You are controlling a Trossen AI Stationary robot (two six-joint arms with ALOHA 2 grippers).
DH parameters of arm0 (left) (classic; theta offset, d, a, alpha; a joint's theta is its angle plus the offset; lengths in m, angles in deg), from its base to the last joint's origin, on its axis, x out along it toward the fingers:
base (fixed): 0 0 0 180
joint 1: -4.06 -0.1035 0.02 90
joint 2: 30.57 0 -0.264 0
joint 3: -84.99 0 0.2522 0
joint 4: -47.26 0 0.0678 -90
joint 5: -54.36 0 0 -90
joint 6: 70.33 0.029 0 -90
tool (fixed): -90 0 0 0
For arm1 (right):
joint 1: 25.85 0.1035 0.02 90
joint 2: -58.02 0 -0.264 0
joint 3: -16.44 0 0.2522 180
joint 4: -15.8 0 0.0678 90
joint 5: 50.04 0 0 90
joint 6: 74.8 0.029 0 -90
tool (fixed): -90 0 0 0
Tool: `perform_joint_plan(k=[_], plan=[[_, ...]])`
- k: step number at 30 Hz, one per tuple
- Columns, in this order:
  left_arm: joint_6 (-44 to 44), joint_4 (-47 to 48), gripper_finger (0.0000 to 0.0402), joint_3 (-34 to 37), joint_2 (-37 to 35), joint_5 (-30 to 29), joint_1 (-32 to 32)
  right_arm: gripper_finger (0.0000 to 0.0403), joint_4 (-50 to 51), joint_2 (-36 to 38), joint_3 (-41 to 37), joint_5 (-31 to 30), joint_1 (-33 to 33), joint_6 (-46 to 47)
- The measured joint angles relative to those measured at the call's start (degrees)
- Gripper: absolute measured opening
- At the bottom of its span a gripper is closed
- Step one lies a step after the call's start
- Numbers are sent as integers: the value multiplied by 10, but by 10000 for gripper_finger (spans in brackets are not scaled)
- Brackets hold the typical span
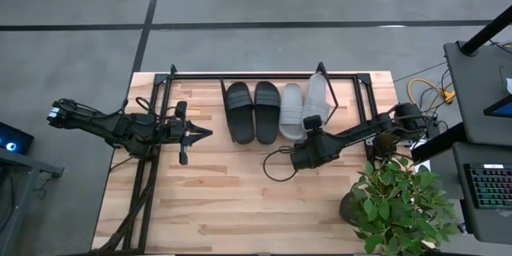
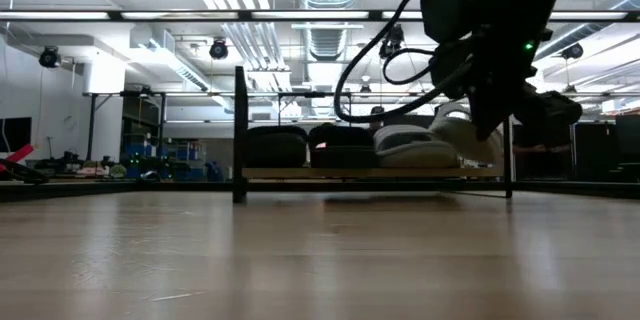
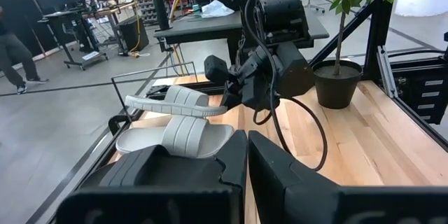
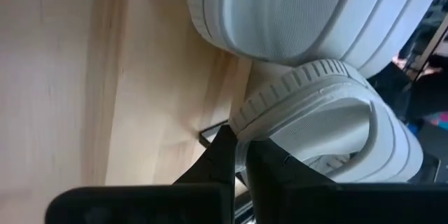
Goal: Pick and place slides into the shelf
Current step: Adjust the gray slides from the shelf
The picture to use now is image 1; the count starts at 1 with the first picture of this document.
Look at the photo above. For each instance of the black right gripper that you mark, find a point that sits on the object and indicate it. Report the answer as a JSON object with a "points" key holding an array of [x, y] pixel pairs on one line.
{"points": [[312, 122]]}

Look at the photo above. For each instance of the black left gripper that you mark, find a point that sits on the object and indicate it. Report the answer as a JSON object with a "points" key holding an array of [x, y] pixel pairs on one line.
{"points": [[176, 132]]}

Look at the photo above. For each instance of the light grey slide sandal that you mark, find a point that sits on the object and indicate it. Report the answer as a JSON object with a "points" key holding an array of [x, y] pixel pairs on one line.
{"points": [[290, 100], [316, 96]]}

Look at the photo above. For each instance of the black rubber slide sandal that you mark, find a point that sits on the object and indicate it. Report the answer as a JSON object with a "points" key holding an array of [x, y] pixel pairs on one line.
{"points": [[267, 124], [240, 124]]}

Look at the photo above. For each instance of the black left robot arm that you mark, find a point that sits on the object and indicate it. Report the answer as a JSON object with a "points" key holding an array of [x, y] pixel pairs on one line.
{"points": [[100, 126]]}

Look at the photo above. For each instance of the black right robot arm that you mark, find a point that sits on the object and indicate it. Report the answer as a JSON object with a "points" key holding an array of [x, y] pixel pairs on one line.
{"points": [[360, 128]]}

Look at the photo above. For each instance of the dark plant pot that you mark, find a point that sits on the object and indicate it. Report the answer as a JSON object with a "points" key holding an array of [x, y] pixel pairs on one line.
{"points": [[347, 208]]}

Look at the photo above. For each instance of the green leafy plant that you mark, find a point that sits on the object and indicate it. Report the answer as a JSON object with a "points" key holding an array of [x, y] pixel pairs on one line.
{"points": [[400, 208]]}

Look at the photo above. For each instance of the grey desk with keyboard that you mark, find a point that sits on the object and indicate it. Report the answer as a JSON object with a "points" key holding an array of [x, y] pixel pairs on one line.
{"points": [[460, 192]]}

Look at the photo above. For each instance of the grey desk with monitor pole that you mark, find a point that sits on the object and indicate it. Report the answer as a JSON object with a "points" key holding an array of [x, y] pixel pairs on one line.
{"points": [[476, 96]]}

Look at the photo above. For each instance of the grey metal side desk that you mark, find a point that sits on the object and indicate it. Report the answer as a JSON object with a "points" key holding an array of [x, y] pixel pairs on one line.
{"points": [[24, 164]]}

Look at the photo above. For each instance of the black computer tower blue light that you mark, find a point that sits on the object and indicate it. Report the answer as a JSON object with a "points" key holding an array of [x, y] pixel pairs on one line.
{"points": [[16, 138]]}

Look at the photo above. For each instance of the flat computer monitor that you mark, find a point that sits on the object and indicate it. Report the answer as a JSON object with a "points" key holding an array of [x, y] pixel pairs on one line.
{"points": [[502, 109]]}

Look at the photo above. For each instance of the backlit computer keyboard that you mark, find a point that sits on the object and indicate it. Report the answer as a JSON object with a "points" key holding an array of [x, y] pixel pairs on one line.
{"points": [[492, 186]]}

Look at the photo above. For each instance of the white paper sheet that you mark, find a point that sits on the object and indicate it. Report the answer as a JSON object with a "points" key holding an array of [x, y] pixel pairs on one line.
{"points": [[509, 86]]}

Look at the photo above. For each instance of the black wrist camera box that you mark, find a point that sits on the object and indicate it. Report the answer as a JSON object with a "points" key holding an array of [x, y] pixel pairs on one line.
{"points": [[181, 110]]}

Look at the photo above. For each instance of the black upright post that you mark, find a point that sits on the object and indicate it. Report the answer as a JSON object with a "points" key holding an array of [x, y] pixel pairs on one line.
{"points": [[438, 142]]}

